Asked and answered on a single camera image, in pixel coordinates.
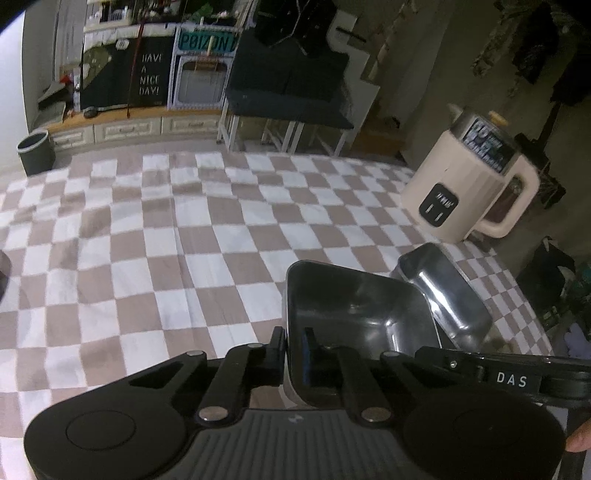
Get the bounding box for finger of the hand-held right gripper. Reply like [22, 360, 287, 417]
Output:
[414, 346, 490, 384]

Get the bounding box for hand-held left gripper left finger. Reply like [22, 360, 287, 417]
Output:
[128, 326, 286, 425]

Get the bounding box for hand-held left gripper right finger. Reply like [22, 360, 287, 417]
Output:
[301, 328, 444, 424]

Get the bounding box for narrow steel tray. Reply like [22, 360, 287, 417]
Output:
[390, 242, 494, 354]

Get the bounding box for wide steel tray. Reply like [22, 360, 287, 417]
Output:
[281, 260, 441, 409]

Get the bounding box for person's right hand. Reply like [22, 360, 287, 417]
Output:
[566, 422, 591, 454]

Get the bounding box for black bag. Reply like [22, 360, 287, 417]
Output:
[517, 237, 578, 315]

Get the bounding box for brown white checkered cloth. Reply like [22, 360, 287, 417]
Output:
[0, 150, 555, 480]

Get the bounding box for cream electric kettle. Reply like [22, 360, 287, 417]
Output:
[399, 104, 541, 244]

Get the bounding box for brown cardboard box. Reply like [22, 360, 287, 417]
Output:
[358, 117, 409, 160]

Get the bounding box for white drawer cabinet wooden top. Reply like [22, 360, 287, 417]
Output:
[46, 108, 227, 149]

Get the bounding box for dark blue cloth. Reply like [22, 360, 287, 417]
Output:
[224, 28, 356, 131]

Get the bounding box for grey trash bin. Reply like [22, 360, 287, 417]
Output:
[17, 130, 57, 176]

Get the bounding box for black printed sign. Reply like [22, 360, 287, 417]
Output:
[81, 34, 174, 112]

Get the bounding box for hanging dark clothes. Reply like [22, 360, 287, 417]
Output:
[480, 0, 591, 104]

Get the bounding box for cluttered white shelf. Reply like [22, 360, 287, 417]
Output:
[83, 0, 259, 35]

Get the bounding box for white metal frame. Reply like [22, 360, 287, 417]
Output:
[216, 113, 352, 158]

